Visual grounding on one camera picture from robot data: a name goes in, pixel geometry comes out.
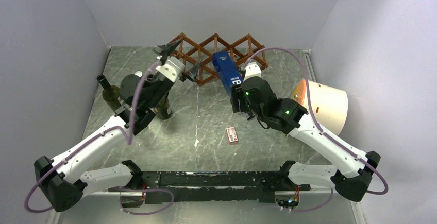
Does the blue square glass bottle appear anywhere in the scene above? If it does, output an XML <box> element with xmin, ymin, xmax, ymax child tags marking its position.
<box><xmin>212</xmin><ymin>51</ymin><xmax>243</xmax><ymax>97</ymax></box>

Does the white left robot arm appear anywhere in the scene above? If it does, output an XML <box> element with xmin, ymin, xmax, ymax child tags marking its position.
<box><xmin>34</xmin><ymin>39</ymin><xmax>199</xmax><ymax>212</ymax></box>

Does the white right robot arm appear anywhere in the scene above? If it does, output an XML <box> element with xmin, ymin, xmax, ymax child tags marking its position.
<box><xmin>231</xmin><ymin>76</ymin><xmax>381</xmax><ymax>202</ymax></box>

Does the brown wooden wine rack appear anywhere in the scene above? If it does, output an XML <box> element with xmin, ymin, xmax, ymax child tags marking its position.
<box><xmin>170</xmin><ymin>33</ymin><xmax>268</xmax><ymax>86</ymax></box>

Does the green bottle silver neck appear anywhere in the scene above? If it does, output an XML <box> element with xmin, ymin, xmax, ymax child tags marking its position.
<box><xmin>147</xmin><ymin>74</ymin><xmax>173</xmax><ymax>120</ymax></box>

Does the dark green wine bottle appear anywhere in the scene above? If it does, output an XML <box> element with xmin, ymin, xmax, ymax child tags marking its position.
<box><xmin>96</xmin><ymin>74</ymin><xmax>122</xmax><ymax>112</ymax></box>

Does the red white small box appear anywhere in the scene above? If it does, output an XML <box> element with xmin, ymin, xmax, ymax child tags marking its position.
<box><xmin>225</xmin><ymin>127</ymin><xmax>239</xmax><ymax>144</ymax></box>

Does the white cone lampshade orange inside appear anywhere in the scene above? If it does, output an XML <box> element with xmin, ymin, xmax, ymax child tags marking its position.
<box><xmin>290</xmin><ymin>79</ymin><xmax>348</xmax><ymax>135</ymax></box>

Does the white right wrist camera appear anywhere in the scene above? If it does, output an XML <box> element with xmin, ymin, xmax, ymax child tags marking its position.
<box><xmin>243</xmin><ymin>62</ymin><xmax>262</xmax><ymax>81</ymax></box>

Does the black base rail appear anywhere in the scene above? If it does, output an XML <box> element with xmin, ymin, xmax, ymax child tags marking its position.
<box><xmin>123</xmin><ymin>171</ymin><xmax>311</xmax><ymax>204</ymax></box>

